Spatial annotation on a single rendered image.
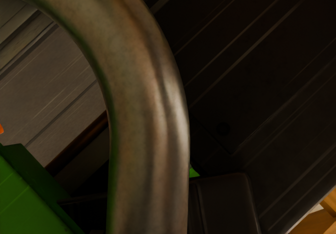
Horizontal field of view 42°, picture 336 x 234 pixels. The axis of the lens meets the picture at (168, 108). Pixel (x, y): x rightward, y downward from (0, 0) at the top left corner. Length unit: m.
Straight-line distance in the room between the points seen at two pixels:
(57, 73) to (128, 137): 0.51
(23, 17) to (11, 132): 0.51
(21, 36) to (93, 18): 0.07
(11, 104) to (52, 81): 0.07
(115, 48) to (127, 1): 0.02
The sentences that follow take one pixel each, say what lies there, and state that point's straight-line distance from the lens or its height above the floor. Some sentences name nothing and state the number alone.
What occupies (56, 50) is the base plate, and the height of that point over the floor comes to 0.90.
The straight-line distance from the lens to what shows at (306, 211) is 0.25.
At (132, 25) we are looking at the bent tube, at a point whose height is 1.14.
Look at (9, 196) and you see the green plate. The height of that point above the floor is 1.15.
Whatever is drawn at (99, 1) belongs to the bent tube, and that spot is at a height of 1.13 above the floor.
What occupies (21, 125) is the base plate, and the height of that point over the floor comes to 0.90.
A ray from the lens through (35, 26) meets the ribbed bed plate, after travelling 0.22.
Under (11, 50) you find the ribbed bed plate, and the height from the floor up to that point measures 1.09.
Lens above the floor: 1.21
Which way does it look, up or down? 16 degrees down
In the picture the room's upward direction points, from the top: 136 degrees clockwise
